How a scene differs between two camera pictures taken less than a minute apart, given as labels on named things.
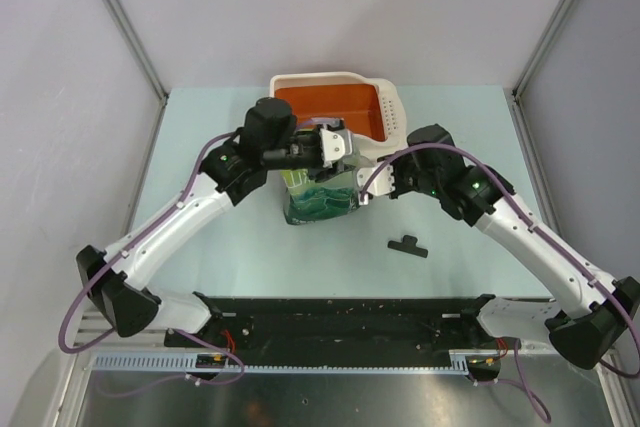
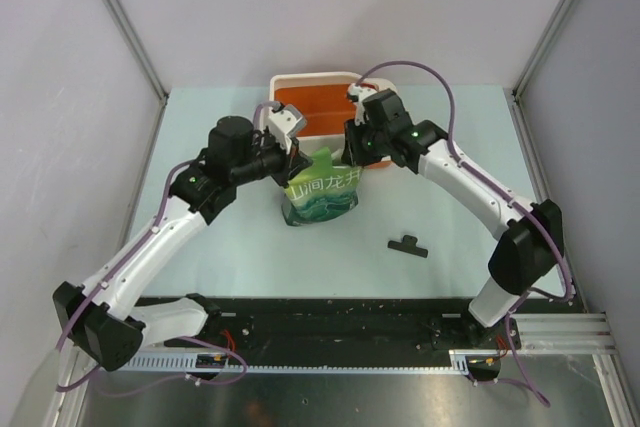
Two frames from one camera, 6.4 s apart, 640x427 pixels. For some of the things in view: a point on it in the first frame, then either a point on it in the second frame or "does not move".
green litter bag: x=309 y=198 does not move
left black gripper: x=320 y=173 -> x=289 y=164
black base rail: x=331 y=324 does not move
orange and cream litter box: x=371 y=110 does not move
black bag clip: x=408 y=245 does not move
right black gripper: x=396 y=164 -> x=354 y=154
